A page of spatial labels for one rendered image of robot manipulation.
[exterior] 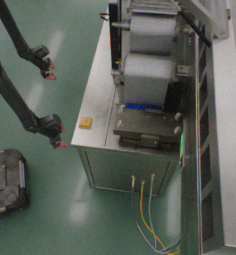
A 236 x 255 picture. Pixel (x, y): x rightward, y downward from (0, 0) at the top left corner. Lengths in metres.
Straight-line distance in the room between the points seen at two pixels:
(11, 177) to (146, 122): 1.32
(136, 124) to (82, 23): 2.59
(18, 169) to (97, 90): 1.02
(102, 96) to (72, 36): 2.00
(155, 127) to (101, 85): 0.56
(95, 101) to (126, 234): 1.15
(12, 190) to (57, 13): 2.66
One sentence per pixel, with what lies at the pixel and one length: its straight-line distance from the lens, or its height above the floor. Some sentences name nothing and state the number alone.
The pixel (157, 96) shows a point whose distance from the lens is 1.50.
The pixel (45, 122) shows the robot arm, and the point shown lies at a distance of 1.28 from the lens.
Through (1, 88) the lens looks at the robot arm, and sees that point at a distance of 1.07.
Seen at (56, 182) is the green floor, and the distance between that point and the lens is 2.51.
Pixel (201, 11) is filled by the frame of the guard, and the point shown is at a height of 1.75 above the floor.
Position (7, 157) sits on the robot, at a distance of 2.47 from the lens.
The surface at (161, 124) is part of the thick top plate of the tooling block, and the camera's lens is 1.50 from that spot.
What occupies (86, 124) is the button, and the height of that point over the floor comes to 0.92.
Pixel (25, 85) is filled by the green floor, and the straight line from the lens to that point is 3.22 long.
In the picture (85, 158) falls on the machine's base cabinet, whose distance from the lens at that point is 1.75.
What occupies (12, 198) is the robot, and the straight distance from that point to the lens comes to 2.21.
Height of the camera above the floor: 2.29
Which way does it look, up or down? 58 degrees down
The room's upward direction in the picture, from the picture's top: 2 degrees counter-clockwise
